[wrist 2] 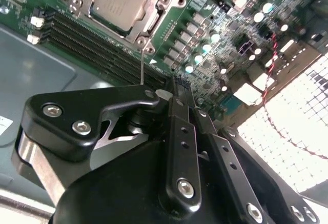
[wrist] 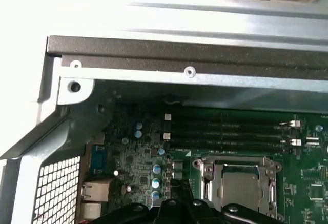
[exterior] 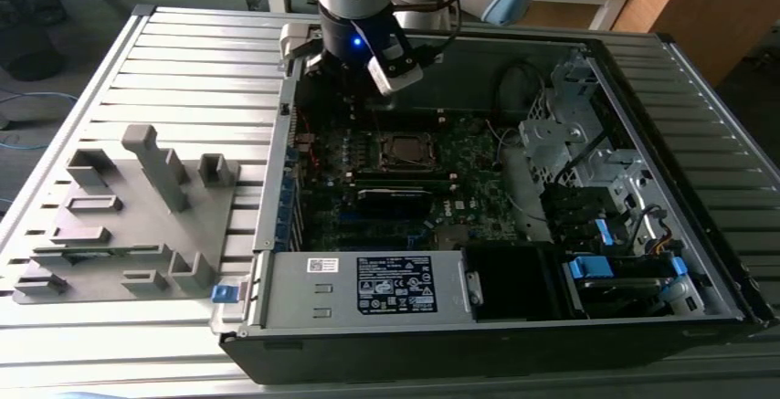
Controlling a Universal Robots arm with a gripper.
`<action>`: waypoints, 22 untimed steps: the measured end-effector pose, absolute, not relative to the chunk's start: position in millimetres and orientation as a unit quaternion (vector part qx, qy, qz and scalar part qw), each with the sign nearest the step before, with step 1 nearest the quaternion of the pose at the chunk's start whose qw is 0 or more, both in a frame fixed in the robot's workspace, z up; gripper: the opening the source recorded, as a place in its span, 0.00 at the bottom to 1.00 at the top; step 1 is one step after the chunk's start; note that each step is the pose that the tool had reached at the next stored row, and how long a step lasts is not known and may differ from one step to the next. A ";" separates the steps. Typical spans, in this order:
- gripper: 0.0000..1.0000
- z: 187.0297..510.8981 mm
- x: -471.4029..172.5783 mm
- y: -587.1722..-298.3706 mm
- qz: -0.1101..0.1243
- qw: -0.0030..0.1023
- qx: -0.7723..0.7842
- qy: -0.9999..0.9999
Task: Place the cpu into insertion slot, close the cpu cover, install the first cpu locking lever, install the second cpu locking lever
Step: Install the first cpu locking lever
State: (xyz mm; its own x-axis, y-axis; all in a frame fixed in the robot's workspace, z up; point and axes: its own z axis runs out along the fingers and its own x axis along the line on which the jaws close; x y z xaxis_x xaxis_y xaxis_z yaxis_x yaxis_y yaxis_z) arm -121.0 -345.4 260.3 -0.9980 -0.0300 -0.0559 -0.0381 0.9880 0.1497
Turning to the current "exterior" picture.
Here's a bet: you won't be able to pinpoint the black data cable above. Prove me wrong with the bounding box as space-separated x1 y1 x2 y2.
625 204 664 247

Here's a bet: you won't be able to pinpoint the coloured power wires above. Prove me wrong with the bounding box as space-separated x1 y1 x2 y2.
644 232 679 255

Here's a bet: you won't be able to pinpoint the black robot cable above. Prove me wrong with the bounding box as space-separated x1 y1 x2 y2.
389 0 496 66

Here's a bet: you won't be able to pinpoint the blue disk carrier handle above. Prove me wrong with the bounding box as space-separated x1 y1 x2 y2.
664 255 690 303
592 217 615 246
564 255 615 282

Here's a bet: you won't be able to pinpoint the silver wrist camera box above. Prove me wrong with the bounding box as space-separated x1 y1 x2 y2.
365 36 428 97

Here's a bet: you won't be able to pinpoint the black looped internal cable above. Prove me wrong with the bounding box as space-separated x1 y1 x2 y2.
495 59 548 120

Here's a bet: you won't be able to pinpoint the RAM slot with black latch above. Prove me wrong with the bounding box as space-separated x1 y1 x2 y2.
354 166 457 174
354 176 458 185

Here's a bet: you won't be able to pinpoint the green RAM stick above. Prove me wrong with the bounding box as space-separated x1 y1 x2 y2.
60 245 165 259

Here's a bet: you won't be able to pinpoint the blue floor cable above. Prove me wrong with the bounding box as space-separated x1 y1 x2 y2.
0 90 80 152

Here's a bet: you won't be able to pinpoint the black graphics card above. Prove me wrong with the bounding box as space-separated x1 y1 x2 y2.
356 185 438 223

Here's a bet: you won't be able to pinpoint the metal drive cage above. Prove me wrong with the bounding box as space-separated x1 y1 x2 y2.
516 47 660 208

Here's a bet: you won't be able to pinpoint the RAM slot with white latch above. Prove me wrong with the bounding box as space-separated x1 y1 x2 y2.
354 181 458 191
354 171 458 180

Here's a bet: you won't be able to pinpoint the CPU socket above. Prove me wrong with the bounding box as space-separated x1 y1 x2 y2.
376 131 440 173

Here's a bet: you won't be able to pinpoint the metal CPU socket cover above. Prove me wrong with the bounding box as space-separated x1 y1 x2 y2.
381 133 436 171

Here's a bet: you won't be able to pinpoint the thin gray wire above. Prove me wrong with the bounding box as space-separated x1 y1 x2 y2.
492 125 553 226

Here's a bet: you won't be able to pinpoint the gray part rack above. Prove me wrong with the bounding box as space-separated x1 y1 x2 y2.
10 123 245 305

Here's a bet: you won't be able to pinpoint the silver CPU chip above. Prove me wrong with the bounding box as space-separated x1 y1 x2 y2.
392 139 425 163

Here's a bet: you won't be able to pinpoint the silver power supply unit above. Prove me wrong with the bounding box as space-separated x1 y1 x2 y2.
259 250 476 329

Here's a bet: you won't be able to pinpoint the green motherboard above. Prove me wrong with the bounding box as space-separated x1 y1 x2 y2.
290 105 533 253

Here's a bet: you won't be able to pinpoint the wooden cabinet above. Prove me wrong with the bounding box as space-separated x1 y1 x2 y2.
612 0 780 88

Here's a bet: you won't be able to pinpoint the black open PC case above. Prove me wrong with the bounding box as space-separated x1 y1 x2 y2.
209 21 780 385

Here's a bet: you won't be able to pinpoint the black power cable bundle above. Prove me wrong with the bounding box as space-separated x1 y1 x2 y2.
540 129 617 254

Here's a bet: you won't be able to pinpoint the silver hard disk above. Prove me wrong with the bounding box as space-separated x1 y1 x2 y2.
576 278 667 319

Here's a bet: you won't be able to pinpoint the blue case latch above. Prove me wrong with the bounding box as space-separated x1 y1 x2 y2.
210 283 241 305

